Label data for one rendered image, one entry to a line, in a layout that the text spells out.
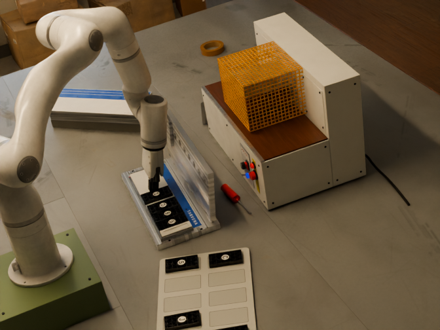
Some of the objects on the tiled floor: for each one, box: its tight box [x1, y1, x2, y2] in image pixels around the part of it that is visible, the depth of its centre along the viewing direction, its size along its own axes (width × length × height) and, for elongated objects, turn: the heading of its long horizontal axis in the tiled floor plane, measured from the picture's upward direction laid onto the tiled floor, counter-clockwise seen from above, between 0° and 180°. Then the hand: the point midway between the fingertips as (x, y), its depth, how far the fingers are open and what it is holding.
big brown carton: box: [0, 2, 84, 70], centre depth 581 cm, size 41×55×35 cm
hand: (153, 184), depth 273 cm, fingers closed, pressing on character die
